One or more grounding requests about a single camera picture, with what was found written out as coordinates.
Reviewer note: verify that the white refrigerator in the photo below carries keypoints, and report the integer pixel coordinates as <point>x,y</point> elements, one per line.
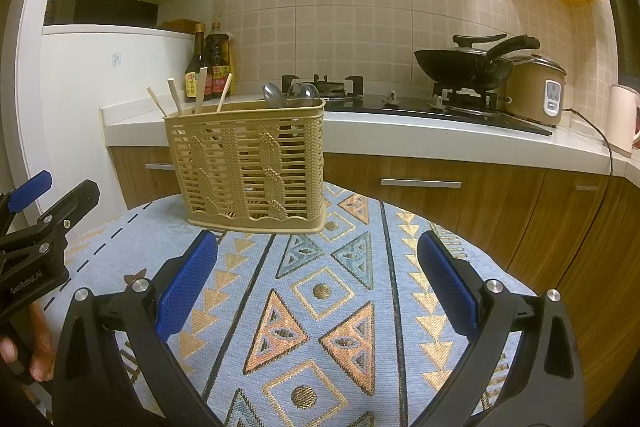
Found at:
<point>100,77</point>

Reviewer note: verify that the wooden chopstick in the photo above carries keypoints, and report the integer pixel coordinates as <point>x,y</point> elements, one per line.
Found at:
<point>175,97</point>
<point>225,92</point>
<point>157,103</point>
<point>200,89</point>

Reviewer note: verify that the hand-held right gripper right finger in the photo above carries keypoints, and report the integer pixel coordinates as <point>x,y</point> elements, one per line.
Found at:
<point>445,287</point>

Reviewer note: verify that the person's left hand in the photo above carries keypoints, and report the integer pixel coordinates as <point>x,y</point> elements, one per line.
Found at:
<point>42,342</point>

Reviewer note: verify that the beige plastic utensil holder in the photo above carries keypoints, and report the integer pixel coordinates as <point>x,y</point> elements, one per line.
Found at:
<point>240,167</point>

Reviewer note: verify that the small refrigerator sticker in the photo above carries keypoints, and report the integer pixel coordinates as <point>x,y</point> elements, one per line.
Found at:
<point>117,58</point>

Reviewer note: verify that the blue patterned tablecloth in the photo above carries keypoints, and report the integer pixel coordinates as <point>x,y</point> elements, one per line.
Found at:
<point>320,267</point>

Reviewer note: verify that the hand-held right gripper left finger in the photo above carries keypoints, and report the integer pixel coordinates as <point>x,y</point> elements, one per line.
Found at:
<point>187,287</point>

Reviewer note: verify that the white electric kettle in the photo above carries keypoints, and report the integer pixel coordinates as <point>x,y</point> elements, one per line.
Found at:
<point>622,122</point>

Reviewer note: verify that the red label sauce bottle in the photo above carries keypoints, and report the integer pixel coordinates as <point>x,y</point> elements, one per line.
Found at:
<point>217,52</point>

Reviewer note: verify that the beige rice cooker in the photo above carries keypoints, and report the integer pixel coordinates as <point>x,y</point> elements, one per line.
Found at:
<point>525,92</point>

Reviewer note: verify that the black wok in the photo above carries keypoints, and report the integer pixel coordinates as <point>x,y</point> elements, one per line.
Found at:
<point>460,67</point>

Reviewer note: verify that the brown cardboard box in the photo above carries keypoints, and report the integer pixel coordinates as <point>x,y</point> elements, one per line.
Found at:
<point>177,26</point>

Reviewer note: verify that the black gas stove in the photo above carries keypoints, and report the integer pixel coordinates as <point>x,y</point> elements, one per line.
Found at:
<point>400,104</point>

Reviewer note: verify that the yellow label soy sauce bottle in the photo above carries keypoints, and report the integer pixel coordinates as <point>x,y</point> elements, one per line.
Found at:
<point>194,57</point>

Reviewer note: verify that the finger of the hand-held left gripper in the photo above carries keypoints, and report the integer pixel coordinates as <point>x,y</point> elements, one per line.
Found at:
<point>30,192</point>
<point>70,207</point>

